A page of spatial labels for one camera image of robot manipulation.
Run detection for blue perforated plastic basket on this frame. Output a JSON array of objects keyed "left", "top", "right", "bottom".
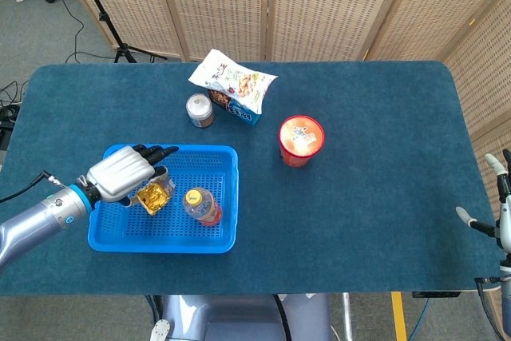
[{"left": 87, "top": 143, "right": 240, "bottom": 256}]

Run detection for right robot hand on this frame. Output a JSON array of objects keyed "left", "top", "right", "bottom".
[{"left": 455, "top": 149, "right": 511, "bottom": 255}]

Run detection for black tripod stand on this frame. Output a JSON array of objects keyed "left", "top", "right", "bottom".
[{"left": 69, "top": 0, "right": 168, "bottom": 65}]

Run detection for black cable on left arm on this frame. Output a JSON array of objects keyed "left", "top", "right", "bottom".
[{"left": 0, "top": 170, "right": 61, "bottom": 204}]

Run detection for yellow snack packet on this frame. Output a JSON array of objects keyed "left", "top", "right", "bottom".
[{"left": 135, "top": 175, "right": 177, "bottom": 216}]

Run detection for grey robot torso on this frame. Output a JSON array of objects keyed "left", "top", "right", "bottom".
[{"left": 149, "top": 293, "right": 333, "bottom": 341}]

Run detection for orange instant noodle cup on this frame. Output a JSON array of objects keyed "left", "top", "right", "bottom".
[{"left": 278, "top": 114, "right": 326, "bottom": 169}]

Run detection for orange drink bottle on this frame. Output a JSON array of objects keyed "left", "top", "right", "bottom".
[{"left": 182, "top": 186, "right": 223, "bottom": 228}]

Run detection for wicker folding screen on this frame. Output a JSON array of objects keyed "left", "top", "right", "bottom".
[{"left": 55, "top": 0, "right": 511, "bottom": 238}]

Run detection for blue chocolate cookie box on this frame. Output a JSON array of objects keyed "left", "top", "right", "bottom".
[{"left": 208, "top": 88, "right": 264, "bottom": 129}]

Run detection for black box under table edge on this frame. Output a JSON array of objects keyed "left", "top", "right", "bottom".
[{"left": 411, "top": 289, "right": 461, "bottom": 299}]

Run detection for teal table cloth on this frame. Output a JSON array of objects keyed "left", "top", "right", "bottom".
[{"left": 0, "top": 60, "right": 502, "bottom": 296}]

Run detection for black floor cables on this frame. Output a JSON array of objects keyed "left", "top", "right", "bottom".
[{"left": 0, "top": 80, "right": 30, "bottom": 151}]

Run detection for black cables at right arm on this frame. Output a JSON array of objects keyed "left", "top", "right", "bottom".
[{"left": 473, "top": 276, "right": 509, "bottom": 341}]

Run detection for white snack bag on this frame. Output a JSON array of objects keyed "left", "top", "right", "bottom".
[{"left": 188, "top": 48, "right": 279, "bottom": 115}]

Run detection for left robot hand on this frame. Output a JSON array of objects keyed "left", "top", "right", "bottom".
[{"left": 77, "top": 144, "right": 180, "bottom": 208}]

